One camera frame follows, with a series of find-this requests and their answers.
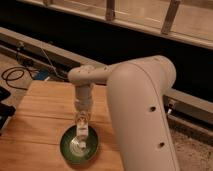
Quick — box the blue object on floor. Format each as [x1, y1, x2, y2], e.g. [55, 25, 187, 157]
[33, 69, 49, 80]

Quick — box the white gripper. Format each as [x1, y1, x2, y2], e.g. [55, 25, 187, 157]
[74, 85, 93, 127]

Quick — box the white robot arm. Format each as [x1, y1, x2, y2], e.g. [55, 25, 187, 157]
[68, 55, 180, 171]

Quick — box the small white bottle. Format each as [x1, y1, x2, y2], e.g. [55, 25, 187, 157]
[76, 115, 88, 150]

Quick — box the black equipment at left edge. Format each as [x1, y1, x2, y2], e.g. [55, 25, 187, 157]
[0, 86, 16, 135]

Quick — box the black cable loop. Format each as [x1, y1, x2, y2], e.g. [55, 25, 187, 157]
[1, 65, 37, 90]

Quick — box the thin white cable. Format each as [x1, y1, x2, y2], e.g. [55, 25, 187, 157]
[39, 47, 68, 81]

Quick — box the green ceramic bowl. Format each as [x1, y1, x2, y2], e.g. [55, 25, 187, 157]
[60, 126, 99, 165]

